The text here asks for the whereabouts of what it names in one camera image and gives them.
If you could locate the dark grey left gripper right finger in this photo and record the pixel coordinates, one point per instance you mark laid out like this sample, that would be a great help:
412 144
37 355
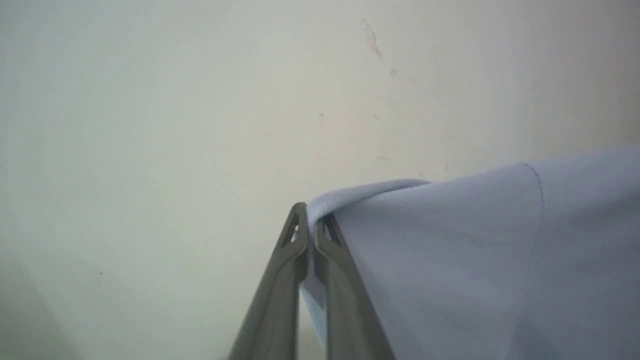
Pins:
350 320

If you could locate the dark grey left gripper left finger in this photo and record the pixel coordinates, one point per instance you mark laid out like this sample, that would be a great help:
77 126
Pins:
277 310

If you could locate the light blue and white shirt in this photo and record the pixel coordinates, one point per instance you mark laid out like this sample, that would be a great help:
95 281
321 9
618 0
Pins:
475 260

